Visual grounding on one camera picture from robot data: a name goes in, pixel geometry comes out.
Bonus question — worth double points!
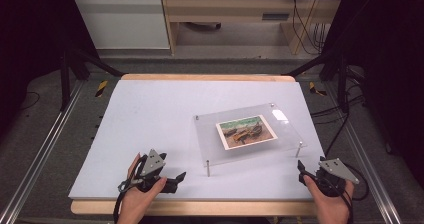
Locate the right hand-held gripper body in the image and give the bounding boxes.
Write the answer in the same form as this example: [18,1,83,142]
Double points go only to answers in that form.
[314,157,361,198]

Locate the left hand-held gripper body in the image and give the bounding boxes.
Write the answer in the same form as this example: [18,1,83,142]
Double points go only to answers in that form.
[132,148,178,194]

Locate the clear acrylic photo frame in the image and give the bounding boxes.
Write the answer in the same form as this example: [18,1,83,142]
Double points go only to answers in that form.
[192,102,308,178]

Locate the person's right hand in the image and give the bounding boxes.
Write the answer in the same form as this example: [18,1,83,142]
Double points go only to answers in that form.
[302,175,355,224]

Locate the person's left hand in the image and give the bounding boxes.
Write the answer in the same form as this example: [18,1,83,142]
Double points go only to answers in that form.
[116,152,168,224]

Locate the painting print card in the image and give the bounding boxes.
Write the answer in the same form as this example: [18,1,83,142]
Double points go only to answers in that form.
[215,114,279,151]

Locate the yellow clamp right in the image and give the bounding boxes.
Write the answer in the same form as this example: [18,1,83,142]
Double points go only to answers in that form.
[307,81,328,97]

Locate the yellow clamp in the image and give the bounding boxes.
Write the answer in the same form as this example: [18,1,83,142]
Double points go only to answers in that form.
[307,81,328,97]
[95,80,109,98]

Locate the yellow clamp left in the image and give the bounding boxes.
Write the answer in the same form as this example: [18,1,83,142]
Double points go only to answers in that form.
[95,80,109,98]

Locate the black metal stand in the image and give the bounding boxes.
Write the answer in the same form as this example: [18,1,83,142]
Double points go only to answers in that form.
[285,46,352,114]
[59,46,125,112]

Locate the white cabinet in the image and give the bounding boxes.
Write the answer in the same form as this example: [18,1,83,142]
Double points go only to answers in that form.
[67,0,171,50]

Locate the grey desk label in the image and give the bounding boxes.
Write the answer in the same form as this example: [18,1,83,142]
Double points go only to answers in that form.
[261,12,291,22]

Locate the light wooden desk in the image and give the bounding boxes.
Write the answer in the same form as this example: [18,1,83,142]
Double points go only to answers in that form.
[159,0,346,56]

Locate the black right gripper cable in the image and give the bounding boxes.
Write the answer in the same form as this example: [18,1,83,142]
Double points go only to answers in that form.
[342,163,371,202]

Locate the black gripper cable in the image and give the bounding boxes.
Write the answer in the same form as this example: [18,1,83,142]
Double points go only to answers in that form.
[342,163,371,202]
[112,154,148,224]

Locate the aluminium floor rail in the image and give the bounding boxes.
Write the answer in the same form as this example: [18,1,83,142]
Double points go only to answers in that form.
[323,80,404,224]
[0,79,85,224]

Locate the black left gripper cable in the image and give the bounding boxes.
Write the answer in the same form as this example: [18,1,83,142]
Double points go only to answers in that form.
[112,154,148,224]

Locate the black hanging wall cables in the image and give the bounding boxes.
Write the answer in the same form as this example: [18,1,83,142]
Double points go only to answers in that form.
[290,0,332,56]

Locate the thin black floor cable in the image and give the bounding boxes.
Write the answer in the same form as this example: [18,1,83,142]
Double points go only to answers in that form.
[19,90,41,111]

